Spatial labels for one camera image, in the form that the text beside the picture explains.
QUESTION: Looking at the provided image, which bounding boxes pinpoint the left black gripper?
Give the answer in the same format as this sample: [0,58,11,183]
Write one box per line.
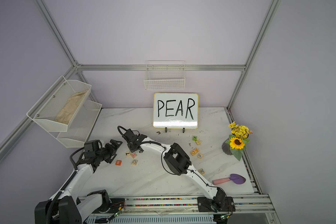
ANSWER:
[96,139,122,164]

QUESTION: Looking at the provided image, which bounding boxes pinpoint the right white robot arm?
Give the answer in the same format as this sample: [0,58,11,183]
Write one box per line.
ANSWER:
[117,126,234,213]

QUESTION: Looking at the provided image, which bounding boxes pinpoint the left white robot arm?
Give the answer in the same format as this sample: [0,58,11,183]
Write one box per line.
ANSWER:
[35,140,125,224]

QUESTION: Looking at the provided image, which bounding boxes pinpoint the red letter block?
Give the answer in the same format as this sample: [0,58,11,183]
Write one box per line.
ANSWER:
[115,160,122,166]

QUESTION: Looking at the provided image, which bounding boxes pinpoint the wooden block letter Q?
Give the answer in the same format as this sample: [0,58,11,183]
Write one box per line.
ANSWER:
[131,159,138,166]

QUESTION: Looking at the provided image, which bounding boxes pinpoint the white PEAR whiteboard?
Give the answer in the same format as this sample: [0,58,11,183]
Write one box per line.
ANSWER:
[153,93,199,130]

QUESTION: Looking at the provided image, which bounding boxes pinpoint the wooden block letter X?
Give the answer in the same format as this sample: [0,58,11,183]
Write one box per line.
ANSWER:
[198,169,205,175]

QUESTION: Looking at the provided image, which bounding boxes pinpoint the white mesh lower shelf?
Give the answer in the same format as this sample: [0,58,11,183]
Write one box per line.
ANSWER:
[57,100,102,148]

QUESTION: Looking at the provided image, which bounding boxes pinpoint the white mesh shelf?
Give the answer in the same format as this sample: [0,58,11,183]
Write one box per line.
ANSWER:
[57,100,102,148]
[27,76,91,132]

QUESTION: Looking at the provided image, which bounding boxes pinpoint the beige cloth in shelf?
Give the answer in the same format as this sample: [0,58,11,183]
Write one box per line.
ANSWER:
[54,91,88,125]

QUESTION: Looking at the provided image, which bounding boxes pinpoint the white mesh upper shelf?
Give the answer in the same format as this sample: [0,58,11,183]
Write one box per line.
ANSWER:
[27,76,91,132]

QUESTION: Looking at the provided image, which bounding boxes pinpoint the yellow flower bouquet pot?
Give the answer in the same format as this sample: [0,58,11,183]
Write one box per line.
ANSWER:
[222,122,253,161]

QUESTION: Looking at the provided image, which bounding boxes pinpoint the purple pink toy shovel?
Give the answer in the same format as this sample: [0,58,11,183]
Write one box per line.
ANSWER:
[212,174,246,185]

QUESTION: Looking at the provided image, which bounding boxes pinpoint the white wire wall basket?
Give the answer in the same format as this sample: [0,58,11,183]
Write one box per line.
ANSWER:
[144,60,186,91]

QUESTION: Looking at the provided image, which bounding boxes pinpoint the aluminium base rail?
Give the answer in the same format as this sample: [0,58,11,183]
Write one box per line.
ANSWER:
[43,194,276,217]

